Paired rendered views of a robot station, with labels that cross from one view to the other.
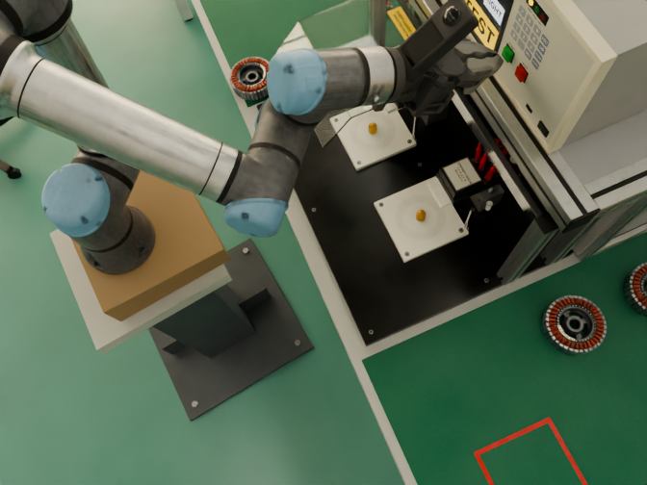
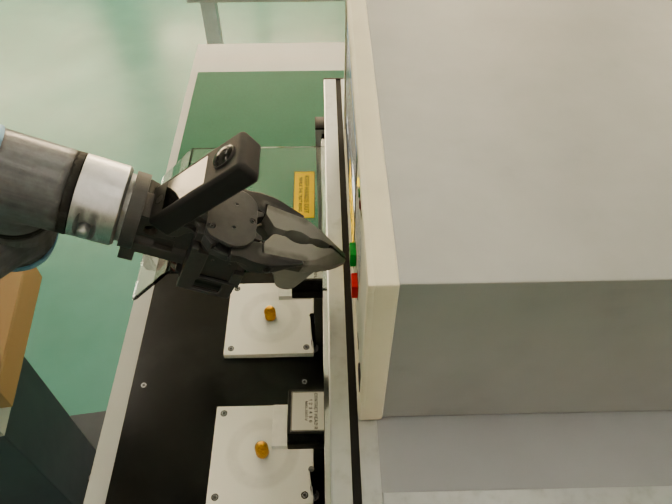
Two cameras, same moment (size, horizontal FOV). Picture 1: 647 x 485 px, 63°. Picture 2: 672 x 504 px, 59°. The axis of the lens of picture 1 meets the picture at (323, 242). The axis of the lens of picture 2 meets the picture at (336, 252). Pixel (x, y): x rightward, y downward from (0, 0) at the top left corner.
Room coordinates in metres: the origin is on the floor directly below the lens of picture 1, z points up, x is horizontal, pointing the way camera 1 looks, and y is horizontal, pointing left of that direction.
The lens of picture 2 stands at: (0.10, -0.37, 1.63)
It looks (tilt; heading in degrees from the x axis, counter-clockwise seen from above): 49 degrees down; 9
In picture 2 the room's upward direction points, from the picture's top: straight up
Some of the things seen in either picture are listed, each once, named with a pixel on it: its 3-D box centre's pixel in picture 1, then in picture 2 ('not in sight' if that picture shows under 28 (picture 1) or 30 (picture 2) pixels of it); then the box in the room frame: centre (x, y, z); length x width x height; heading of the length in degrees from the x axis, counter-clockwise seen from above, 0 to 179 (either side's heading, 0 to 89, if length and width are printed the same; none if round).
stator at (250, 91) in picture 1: (252, 78); not in sight; (0.90, 0.07, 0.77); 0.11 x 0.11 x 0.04
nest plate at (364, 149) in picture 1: (373, 132); (270, 318); (0.66, -0.17, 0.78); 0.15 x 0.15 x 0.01; 10
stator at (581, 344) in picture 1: (573, 324); not in sight; (0.13, -0.44, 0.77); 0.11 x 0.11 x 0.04
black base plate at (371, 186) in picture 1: (401, 174); (277, 385); (0.55, -0.21, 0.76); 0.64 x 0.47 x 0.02; 10
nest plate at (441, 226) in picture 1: (420, 217); (262, 453); (0.43, -0.21, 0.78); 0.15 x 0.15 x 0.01; 10
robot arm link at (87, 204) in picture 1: (87, 204); not in sight; (0.53, 0.41, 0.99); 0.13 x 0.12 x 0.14; 152
